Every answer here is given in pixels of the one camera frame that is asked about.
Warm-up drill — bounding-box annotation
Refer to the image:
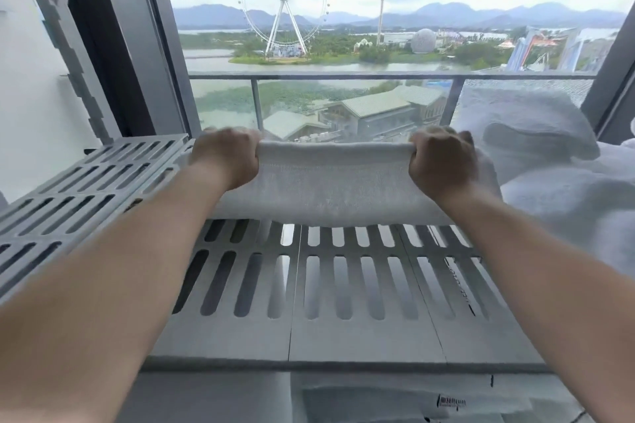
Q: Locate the grey notched shelf upright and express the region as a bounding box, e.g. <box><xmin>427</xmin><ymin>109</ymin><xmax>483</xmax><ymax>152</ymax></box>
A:
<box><xmin>12</xmin><ymin>0</ymin><xmax>122</xmax><ymax>146</ymax></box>

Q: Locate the glass balcony railing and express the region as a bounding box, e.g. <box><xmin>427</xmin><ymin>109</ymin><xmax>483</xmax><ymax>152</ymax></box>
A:
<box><xmin>189</xmin><ymin>72</ymin><xmax>598</xmax><ymax>147</ymax></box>

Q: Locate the dark window frame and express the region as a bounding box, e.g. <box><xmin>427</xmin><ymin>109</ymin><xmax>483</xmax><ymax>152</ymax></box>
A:
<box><xmin>68</xmin><ymin>0</ymin><xmax>200</xmax><ymax>142</ymax></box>

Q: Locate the grey slotted shelf board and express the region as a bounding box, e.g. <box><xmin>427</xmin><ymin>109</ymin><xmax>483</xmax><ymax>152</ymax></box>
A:
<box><xmin>0</xmin><ymin>134</ymin><xmax>195</xmax><ymax>308</ymax></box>
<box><xmin>149</xmin><ymin>217</ymin><xmax>549</xmax><ymax>366</ymax></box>

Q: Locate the person's right hand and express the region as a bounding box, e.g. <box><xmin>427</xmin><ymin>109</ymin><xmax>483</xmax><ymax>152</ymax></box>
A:
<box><xmin>407</xmin><ymin>125</ymin><xmax>480</xmax><ymax>202</ymax></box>

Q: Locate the white ferris wheel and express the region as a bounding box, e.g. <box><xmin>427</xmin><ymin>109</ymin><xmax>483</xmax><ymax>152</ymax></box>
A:
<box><xmin>236</xmin><ymin>0</ymin><xmax>331</xmax><ymax>60</ymax></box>

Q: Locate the white rolled towel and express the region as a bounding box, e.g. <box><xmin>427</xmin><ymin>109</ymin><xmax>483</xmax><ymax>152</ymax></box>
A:
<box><xmin>452</xmin><ymin>86</ymin><xmax>602</xmax><ymax>186</ymax></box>

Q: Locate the person's left forearm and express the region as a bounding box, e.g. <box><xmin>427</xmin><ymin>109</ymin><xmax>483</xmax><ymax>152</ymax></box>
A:
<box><xmin>0</xmin><ymin>161</ymin><xmax>240</xmax><ymax>423</ymax></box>

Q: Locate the white dome building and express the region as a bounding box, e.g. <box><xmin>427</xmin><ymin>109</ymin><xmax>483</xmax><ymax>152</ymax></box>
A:
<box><xmin>410</xmin><ymin>28</ymin><xmax>439</xmax><ymax>55</ymax></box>

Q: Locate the grey roofed building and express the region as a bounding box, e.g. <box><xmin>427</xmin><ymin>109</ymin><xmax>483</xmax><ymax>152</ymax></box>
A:
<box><xmin>317</xmin><ymin>85</ymin><xmax>448</xmax><ymax>143</ymax></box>

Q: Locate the person's right forearm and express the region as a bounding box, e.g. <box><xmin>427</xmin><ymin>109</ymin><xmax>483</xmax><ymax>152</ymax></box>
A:
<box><xmin>437</xmin><ymin>185</ymin><xmax>635</xmax><ymax>423</ymax></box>

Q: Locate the white crumpled towel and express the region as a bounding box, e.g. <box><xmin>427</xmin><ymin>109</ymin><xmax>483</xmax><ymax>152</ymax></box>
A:
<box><xmin>497</xmin><ymin>137</ymin><xmax>635</xmax><ymax>272</ymax></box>

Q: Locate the person's left hand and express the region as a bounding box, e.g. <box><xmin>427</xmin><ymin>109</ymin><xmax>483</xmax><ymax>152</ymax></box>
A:
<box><xmin>190</xmin><ymin>127</ymin><xmax>263</xmax><ymax>192</ymax></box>

